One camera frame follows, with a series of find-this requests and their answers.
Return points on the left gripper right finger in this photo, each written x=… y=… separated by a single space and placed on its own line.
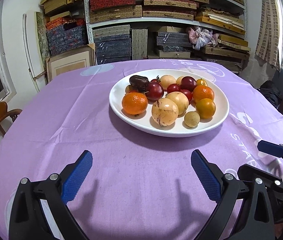
x=255 y=219

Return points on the purple printed tablecloth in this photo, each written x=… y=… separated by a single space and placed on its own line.
x=141 y=186

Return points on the pink plastic bag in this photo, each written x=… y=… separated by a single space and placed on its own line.
x=199 y=37

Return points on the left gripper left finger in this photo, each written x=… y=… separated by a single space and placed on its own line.
x=39 y=209

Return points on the stack of dark patterned boxes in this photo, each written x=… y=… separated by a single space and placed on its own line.
x=65 y=33

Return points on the small tan longan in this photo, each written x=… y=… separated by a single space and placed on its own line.
x=130 y=89

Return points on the metal storage shelf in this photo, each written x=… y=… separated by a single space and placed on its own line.
x=142 y=29

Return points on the orange tomato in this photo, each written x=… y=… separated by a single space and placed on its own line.
x=201 y=82
x=206 y=108

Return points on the small red cherry tomato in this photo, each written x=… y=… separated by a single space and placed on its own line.
x=188 y=94

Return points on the small brown longan fruit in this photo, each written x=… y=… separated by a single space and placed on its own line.
x=192 y=119

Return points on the cardboard framed picture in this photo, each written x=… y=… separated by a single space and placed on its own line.
x=81 y=57

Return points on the large front yellow passionfruit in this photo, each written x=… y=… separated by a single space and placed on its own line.
x=164 y=112

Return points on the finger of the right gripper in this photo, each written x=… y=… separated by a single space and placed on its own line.
x=249 y=173
x=270 y=148

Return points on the checkered curtain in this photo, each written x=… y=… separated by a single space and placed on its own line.
x=270 y=39

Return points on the white oval plate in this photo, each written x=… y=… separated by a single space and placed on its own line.
x=178 y=129

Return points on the stemmed red cherry tomato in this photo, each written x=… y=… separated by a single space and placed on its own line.
x=157 y=79

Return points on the orange tangerine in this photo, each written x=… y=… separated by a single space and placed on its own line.
x=203 y=92
x=134 y=103

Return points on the dark red plum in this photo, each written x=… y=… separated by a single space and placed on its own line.
x=154 y=91
x=188 y=83

